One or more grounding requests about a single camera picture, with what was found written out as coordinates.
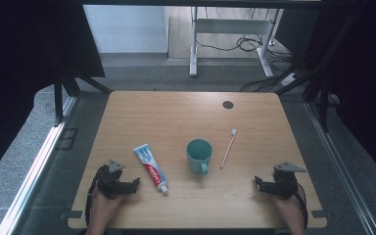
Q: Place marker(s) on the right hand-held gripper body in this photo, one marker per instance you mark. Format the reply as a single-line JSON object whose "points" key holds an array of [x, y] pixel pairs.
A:
{"points": [[285, 182]]}

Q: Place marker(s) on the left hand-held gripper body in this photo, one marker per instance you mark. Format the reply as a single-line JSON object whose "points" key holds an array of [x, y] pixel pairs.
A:
{"points": [[111, 182]]}

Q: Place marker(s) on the red white toothpaste tube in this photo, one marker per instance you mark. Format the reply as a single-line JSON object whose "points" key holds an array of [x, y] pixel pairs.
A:
{"points": [[150, 168]]}

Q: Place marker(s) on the person's right hand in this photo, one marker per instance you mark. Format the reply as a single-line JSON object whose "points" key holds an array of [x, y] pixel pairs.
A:
{"points": [[289, 212]]}

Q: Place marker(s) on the pink toothbrush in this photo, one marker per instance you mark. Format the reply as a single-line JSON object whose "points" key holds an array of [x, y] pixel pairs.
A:
{"points": [[228, 149]]}

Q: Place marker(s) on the green cup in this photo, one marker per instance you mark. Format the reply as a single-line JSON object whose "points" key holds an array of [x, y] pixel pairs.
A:
{"points": [[198, 156]]}

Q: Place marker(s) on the white power strip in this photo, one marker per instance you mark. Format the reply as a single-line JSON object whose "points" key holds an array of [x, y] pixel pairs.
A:
{"points": [[289, 79]]}

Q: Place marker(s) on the black curtain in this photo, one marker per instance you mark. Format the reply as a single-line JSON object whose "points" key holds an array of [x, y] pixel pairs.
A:
{"points": [[19, 65], [362, 81]]}

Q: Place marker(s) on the aluminium rail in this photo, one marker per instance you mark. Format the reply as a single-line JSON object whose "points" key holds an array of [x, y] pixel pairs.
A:
{"points": [[342, 173], [29, 182]]}

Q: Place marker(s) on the black metal frame strut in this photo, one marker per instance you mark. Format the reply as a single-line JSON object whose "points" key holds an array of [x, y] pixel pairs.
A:
{"points": [[323, 104], [58, 98]]}

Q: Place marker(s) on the white desk frame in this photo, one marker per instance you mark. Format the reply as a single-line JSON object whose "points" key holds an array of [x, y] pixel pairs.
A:
{"points": [[231, 25]]}

